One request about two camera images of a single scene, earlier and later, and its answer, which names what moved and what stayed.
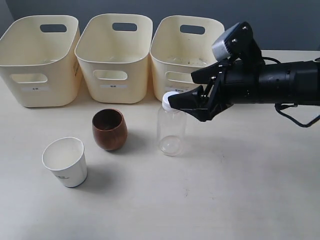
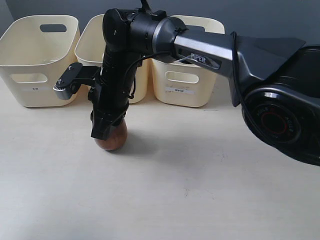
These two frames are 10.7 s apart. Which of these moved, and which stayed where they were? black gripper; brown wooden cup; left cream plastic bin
Moved: black gripper
Stayed: left cream plastic bin; brown wooden cup
